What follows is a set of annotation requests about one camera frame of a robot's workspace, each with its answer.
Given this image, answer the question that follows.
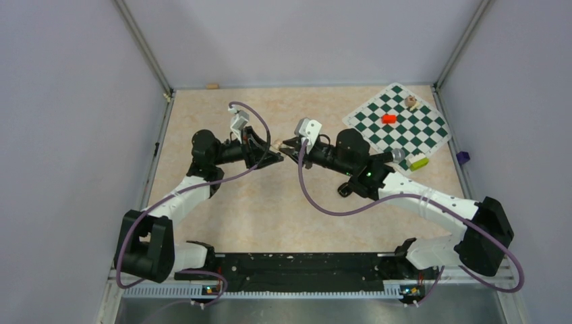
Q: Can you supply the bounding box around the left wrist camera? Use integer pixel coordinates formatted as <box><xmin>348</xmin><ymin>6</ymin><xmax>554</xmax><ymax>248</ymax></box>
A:
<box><xmin>228</xmin><ymin>106</ymin><xmax>250</xmax><ymax>143</ymax></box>

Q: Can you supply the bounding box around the white earbud charging case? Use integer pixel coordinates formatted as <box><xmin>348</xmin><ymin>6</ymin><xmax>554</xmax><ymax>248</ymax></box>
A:
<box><xmin>271</xmin><ymin>140</ymin><xmax>283</xmax><ymax>151</ymax></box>

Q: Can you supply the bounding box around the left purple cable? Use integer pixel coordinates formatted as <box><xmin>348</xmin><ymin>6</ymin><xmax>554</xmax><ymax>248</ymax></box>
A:
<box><xmin>115</xmin><ymin>101</ymin><xmax>272</xmax><ymax>309</ymax></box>

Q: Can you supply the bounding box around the green white chessboard mat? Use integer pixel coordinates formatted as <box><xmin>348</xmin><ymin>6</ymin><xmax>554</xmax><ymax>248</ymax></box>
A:
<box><xmin>342</xmin><ymin>82</ymin><xmax>451</xmax><ymax>176</ymax></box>

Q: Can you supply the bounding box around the yellow green white block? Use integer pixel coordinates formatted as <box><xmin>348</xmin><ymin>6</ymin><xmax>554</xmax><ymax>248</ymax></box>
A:
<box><xmin>406</xmin><ymin>153</ymin><xmax>429</xmax><ymax>171</ymax></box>

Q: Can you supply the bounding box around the small beige figurine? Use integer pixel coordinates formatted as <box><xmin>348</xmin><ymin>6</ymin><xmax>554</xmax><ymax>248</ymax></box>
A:
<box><xmin>404</xmin><ymin>96</ymin><xmax>419</xmax><ymax>111</ymax></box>

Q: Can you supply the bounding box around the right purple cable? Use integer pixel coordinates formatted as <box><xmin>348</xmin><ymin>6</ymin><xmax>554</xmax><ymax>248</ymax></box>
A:
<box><xmin>297</xmin><ymin>138</ymin><xmax>525</xmax><ymax>307</ymax></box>

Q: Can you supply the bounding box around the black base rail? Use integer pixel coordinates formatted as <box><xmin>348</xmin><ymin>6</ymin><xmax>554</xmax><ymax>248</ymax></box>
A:
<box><xmin>174</xmin><ymin>252</ymin><xmax>437</xmax><ymax>293</ymax></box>

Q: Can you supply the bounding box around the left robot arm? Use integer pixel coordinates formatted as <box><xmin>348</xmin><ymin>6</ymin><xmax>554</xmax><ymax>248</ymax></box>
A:
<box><xmin>114</xmin><ymin>126</ymin><xmax>284</xmax><ymax>283</ymax></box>

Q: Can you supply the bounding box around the purple object at right edge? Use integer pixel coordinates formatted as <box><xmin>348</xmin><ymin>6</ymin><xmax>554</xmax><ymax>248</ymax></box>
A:
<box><xmin>456</xmin><ymin>151</ymin><xmax>471</xmax><ymax>166</ymax></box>

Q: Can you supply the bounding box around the purple cable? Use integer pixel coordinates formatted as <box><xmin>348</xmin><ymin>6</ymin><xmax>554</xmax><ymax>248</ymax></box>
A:
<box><xmin>115</xmin><ymin>101</ymin><xmax>272</xmax><ymax>309</ymax></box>
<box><xmin>297</xmin><ymin>138</ymin><xmax>525</xmax><ymax>307</ymax></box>

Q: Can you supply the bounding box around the black microphone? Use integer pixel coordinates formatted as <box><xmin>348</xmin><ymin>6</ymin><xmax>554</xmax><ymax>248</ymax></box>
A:
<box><xmin>369</xmin><ymin>148</ymin><xmax>406</xmax><ymax>163</ymax></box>

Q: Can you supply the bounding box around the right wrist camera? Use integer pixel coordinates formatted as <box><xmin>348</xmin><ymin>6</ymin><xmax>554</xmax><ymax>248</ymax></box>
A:
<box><xmin>294</xmin><ymin>117</ymin><xmax>322</xmax><ymax>151</ymax></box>

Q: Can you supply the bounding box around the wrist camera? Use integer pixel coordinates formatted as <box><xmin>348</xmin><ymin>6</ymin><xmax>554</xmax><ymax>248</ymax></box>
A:
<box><xmin>228</xmin><ymin>106</ymin><xmax>250</xmax><ymax>143</ymax></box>
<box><xmin>294</xmin><ymin>117</ymin><xmax>322</xmax><ymax>151</ymax></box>

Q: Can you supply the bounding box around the black earbud case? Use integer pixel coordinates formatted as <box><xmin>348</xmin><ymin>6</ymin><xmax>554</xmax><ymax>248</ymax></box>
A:
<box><xmin>337</xmin><ymin>184</ymin><xmax>352</xmax><ymax>198</ymax></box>

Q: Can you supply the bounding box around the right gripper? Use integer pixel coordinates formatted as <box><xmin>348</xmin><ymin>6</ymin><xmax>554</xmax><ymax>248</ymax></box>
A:
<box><xmin>280</xmin><ymin>136</ymin><xmax>355</xmax><ymax>177</ymax></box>

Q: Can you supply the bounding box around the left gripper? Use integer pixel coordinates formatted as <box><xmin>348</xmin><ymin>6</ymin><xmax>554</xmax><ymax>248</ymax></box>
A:
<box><xmin>212</xmin><ymin>126</ymin><xmax>283</xmax><ymax>171</ymax></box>

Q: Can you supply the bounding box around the red block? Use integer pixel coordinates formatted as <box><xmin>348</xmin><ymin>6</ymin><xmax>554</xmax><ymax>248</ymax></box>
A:
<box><xmin>381</xmin><ymin>114</ymin><xmax>397</xmax><ymax>124</ymax></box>

